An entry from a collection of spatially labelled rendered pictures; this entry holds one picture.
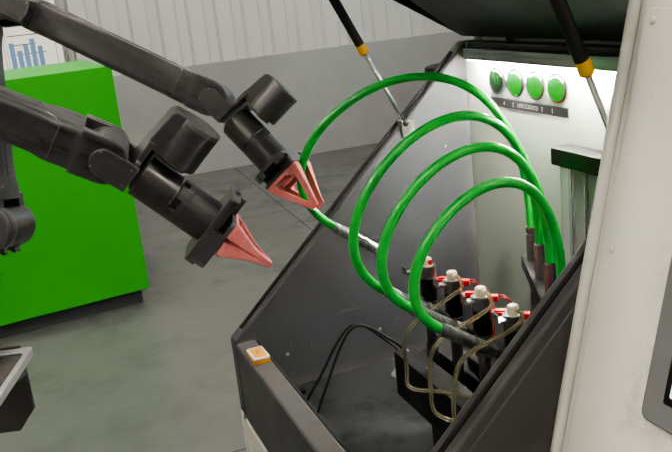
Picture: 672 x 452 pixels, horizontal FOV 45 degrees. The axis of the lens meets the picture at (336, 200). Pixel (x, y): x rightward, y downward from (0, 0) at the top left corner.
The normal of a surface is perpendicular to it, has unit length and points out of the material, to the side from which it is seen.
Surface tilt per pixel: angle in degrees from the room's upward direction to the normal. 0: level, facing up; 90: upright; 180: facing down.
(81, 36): 76
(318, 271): 90
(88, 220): 90
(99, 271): 90
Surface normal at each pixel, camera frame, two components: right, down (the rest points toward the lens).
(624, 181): -0.92, -0.04
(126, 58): -0.07, 0.02
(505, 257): -0.92, 0.19
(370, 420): -0.11, -0.96
